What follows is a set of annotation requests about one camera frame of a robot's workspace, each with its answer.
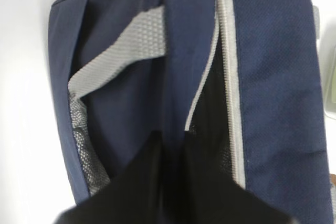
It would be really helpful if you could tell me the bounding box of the navy insulated lunch bag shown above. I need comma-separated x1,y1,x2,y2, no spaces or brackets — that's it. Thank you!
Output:
48,0,330,218

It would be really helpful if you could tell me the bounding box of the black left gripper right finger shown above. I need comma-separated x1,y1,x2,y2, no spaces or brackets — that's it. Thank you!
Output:
163,132,298,223

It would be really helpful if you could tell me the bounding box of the green lid glass container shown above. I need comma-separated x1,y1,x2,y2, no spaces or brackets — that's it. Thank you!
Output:
321,23,335,120

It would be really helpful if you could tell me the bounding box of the brown bread loaf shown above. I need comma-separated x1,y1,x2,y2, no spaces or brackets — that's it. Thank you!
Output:
330,174,336,186

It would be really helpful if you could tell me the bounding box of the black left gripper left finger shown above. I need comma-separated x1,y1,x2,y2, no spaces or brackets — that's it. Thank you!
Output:
55,131,162,223

